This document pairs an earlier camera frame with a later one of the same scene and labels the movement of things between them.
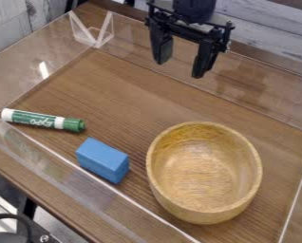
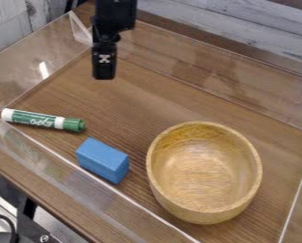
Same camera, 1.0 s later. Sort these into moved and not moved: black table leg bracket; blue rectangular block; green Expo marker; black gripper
Moved: black gripper
Not moved: green Expo marker; blue rectangular block; black table leg bracket
